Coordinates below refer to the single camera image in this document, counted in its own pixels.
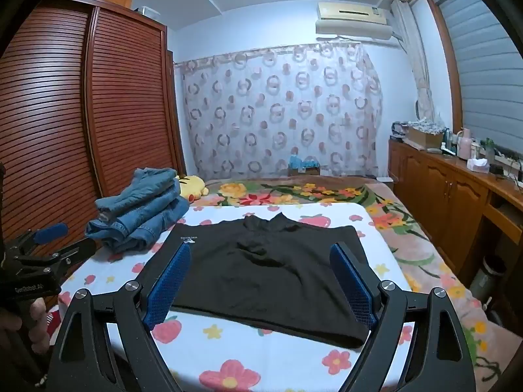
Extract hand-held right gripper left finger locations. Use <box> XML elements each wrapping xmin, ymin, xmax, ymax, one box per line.
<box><xmin>48</xmin><ymin>243</ymin><xmax>193</xmax><ymax>392</ymax></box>

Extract person's left hand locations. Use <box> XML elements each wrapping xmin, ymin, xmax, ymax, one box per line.
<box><xmin>0</xmin><ymin>297</ymin><xmax>52</xmax><ymax>380</ymax></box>

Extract black pants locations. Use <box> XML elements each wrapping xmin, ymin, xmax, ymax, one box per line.
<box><xmin>141</xmin><ymin>212</ymin><xmax>370</xmax><ymax>350</ymax></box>

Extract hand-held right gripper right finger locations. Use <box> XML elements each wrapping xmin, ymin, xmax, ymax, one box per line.
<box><xmin>329</xmin><ymin>243</ymin><xmax>477</xmax><ymax>392</ymax></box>

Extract pink thermos jug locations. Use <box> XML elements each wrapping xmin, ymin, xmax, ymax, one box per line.
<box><xmin>456</xmin><ymin>128</ymin><xmax>473</xmax><ymax>160</ymax></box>

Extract white flower strawberry blanket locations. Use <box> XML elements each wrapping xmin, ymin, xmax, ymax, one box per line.
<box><xmin>53</xmin><ymin>202</ymin><xmax>415</xmax><ymax>392</ymax></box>

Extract white air conditioner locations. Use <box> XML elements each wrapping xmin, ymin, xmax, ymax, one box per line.
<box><xmin>314</xmin><ymin>2</ymin><xmax>404</xmax><ymax>44</ymax></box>

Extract grey window blind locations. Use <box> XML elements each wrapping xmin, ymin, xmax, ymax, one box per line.
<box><xmin>432</xmin><ymin>0</ymin><xmax>523</xmax><ymax>162</ymax></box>

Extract beige tied side curtain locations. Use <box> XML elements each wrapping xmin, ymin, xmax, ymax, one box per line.
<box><xmin>390</xmin><ymin>0</ymin><xmax>434</xmax><ymax>122</ymax></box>

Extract colourful floral bedspread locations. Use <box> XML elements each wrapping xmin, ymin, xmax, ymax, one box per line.
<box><xmin>186</xmin><ymin>177</ymin><xmax>493</xmax><ymax>392</ymax></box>

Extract cardboard box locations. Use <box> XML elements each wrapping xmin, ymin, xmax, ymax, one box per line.
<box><xmin>406</xmin><ymin>124</ymin><xmax>445</xmax><ymax>150</ymax></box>

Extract light blue folded jeans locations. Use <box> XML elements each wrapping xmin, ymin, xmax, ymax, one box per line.
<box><xmin>95</xmin><ymin>167</ymin><xmax>181</xmax><ymax>218</ymax></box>

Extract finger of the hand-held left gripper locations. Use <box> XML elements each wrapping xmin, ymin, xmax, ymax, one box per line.
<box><xmin>14</xmin><ymin>239</ymin><xmax>99</xmax><ymax>279</ymax></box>
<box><xmin>7</xmin><ymin>223</ymin><xmax>69</xmax><ymax>256</ymax></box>

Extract brown wooden side cabinet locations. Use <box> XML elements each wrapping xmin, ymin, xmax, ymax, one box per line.
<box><xmin>387</xmin><ymin>138</ymin><xmax>523</xmax><ymax>335</ymax></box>

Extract yellow plush toy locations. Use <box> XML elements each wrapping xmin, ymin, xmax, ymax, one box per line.
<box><xmin>176</xmin><ymin>175</ymin><xmax>210</xmax><ymax>204</ymax></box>

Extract grey trash bin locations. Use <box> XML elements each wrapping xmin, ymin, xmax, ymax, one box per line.
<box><xmin>469</xmin><ymin>255</ymin><xmax>508</xmax><ymax>308</ymax></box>

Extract ring patterned sheer curtain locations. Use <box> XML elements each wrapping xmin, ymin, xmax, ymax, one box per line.
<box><xmin>175</xmin><ymin>42</ymin><xmax>385</xmax><ymax>180</ymax></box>

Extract blue packaged item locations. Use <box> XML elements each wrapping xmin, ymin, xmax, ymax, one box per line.
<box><xmin>288</xmin><ymin>155</ymin><xmax>322</xmax><ymax>177</ymax></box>

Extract brown slatted wooden wardrobe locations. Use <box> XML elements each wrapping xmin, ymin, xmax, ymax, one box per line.
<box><xmin>0</xmin><ymin>0</ymin><xmax>187</xmax><ymax>307</ymax></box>

